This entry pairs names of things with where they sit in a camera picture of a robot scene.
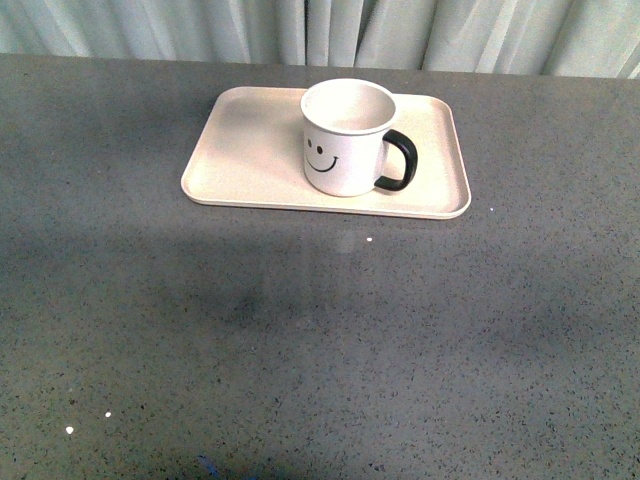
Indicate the white smiley mug black handle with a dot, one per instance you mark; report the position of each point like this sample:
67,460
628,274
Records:
349,144

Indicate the beige rectangular tray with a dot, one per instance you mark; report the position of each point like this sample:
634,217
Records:
249,154

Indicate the white curtain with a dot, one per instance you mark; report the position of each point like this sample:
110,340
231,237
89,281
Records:
556,38

